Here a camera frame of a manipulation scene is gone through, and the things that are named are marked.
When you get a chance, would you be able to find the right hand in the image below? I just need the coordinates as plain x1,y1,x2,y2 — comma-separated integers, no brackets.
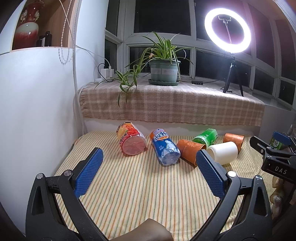
269,176,285,219

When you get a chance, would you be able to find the dark bottle on shelf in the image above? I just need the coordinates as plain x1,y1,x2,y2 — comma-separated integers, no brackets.
36,31,52,47

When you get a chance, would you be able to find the red pink grapefruit cup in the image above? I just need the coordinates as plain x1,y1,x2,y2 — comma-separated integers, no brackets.
116,122,147,156

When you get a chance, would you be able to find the striped yellow table cloth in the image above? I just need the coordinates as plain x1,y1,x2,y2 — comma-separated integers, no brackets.
56,131,219,240

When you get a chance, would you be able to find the orange paper cup far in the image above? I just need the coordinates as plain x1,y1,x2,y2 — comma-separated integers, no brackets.
223,133,244,153

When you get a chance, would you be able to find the blue orange Arctic Ocean cup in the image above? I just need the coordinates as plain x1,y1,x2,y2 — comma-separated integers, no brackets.
150,128,181,166

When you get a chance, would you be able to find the left hand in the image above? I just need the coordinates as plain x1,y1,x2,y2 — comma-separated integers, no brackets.
112,218,174,241

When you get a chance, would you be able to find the black inline cable switch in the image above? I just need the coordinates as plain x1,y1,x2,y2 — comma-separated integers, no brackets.
191,80,204,85

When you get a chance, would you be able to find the black tripod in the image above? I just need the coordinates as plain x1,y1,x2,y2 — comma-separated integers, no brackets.
222,54,244,97

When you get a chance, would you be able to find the red white ceramic vase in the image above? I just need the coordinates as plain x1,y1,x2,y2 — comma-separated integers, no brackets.
13,1,45,50

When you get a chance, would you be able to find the green paper cup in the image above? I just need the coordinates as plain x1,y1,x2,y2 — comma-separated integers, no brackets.
193,128,218,149

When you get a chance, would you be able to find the white cable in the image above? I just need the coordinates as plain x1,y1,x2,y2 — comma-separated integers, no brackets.
72,0,87,137

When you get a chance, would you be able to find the white plastic cup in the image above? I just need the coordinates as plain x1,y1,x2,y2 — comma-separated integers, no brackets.
207,142,238,165

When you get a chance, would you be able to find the spider plant in green pot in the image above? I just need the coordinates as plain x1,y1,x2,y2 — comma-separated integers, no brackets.
94,31,194,108

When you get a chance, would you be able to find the white ring light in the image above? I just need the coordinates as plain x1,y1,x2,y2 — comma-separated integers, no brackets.
204,8,251,54

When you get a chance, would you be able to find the white charger plug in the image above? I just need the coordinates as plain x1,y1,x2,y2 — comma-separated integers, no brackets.
101,68,114,79

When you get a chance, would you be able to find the beige plaid cloth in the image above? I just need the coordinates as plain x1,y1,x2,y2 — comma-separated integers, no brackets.
80,79,264,126

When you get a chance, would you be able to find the white beaded cord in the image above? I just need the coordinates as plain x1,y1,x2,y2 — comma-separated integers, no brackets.
58,0,73,64

